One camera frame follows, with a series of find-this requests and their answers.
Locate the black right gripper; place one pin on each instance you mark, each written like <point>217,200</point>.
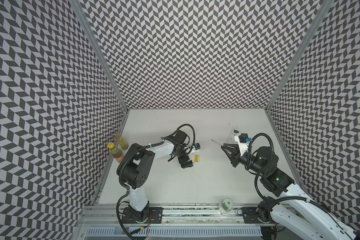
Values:
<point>235,157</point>

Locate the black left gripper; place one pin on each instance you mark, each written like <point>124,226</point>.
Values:
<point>186,164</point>

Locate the white air conditioner remote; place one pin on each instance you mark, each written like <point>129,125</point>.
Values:
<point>194,159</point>

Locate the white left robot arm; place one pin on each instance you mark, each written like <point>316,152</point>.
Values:
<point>134,170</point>

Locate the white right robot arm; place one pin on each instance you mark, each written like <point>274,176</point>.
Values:
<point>283,201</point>

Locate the yellow-green drink bottle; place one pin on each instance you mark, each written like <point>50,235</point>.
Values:
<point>122,142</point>

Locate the red tea bottle yellow cap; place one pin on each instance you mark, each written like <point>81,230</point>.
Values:
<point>116,152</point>

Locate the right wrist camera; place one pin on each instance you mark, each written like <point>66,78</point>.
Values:
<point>243,142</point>

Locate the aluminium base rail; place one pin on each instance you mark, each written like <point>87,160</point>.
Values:
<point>175,215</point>

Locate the aluminium right corner post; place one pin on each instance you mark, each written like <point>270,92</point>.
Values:
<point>313,28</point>

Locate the aluminium corner post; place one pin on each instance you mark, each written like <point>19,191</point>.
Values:
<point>82,19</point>
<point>313,28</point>

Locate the aluminium left corner post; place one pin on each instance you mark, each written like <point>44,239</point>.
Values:
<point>82,19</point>

